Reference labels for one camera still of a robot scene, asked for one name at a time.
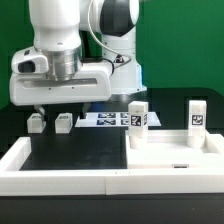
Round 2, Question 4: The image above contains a white U-shaped obstacle fence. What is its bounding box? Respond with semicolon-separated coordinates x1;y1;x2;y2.
0;137;224;196

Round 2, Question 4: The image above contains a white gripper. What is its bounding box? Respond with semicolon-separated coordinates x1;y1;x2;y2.
10;63;112;120

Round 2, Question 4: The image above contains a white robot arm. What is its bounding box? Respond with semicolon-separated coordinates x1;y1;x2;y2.
9;0;146;113

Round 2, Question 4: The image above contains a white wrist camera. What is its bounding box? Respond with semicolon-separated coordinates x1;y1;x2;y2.
11;47;49;74

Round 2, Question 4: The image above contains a white square table top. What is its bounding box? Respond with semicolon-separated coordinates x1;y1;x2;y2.
125;130;224;169

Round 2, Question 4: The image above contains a white sheet with markers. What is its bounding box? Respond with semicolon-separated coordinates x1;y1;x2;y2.
74;111;162;128

